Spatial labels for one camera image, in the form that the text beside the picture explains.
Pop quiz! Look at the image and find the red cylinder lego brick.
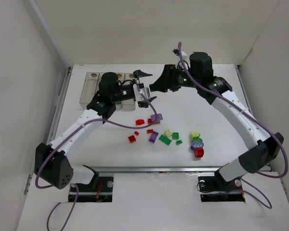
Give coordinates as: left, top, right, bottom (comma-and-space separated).
194, 148, 204, 158

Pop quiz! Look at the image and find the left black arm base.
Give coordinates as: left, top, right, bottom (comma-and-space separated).
77, 174, 114, 203

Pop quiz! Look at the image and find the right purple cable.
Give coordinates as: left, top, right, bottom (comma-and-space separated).
178, 41, 289, 209

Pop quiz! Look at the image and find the clear container far right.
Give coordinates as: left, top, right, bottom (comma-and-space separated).
121, 73, 138, 111

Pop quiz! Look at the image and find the red flat lego brick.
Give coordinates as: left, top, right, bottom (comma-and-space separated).
148, 118, 160, 125

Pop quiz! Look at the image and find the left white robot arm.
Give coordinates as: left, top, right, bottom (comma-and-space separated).
34, 70, 154, 189

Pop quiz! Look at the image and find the purple rounded lego brick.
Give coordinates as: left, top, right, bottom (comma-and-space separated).
150, 114, 163, 121

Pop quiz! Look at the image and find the green long lego brick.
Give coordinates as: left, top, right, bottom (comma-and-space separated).
159, 135, 172, 146

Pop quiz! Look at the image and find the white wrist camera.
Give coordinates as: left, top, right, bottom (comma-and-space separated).
133, 84, 151, 102
172, 48, 188, 62

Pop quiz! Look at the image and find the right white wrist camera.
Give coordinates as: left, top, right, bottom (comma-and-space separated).
172, 48, 188, 62

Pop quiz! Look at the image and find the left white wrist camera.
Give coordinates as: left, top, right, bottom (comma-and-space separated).
133, 84, 151, 102

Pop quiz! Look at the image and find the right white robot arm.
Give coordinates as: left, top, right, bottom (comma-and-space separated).
149, 49, 284, 191

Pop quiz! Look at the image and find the green lettered lego brick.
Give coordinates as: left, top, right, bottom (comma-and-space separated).
172, 132, 180, 140

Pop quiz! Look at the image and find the clear container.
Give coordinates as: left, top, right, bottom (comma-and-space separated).
98, 73, 105, 83
79, 72, 100, 108
121, 73, 138, 111
114, 73, 125, 110

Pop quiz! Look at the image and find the yellow rounded lego brick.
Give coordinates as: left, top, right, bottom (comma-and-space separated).
190, 131, 201, 140

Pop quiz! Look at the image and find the red round lego piece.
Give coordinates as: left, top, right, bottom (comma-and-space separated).
135, 119, 145, 126

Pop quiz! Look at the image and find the red slope lego brick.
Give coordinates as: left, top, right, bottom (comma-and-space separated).
128, 135, 137, 143

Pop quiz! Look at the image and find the yellow square lego brick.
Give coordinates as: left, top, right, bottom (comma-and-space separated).
164, 130, 173, 137

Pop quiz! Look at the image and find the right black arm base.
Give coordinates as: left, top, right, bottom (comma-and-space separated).
197, 176, 245, 202

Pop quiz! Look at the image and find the clear container far left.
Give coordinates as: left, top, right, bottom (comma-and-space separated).
79, 72, 100, 108

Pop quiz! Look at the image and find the purple flat lego brick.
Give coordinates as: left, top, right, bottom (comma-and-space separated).
148, 131, 159, 143

